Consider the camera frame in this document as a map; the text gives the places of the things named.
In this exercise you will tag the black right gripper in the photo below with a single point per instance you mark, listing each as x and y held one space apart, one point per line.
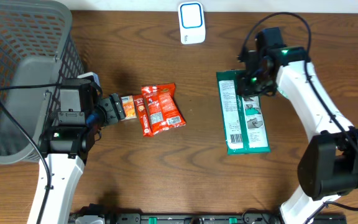
247 89

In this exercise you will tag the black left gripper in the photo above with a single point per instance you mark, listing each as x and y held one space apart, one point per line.
114 109

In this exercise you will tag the orange Kleenex tissue pack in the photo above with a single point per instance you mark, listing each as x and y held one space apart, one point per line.
129 107

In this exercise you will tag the red candy bar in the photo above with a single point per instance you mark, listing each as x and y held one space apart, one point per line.
142 116

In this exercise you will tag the green 3M gloves package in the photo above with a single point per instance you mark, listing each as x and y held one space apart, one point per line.
243 121

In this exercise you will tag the red snack bag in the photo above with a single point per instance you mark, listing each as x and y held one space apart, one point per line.
163 111

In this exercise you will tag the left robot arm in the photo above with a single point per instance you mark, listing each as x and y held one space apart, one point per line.
64 146

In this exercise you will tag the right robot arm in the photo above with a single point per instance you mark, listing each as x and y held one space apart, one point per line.
328 169

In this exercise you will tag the white barcode scanner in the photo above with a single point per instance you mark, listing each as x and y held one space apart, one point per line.
191 22

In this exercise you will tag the grey plastic mesh basket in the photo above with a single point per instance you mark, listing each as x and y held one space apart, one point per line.
36 53

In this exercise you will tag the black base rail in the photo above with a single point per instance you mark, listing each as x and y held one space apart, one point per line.
98 214

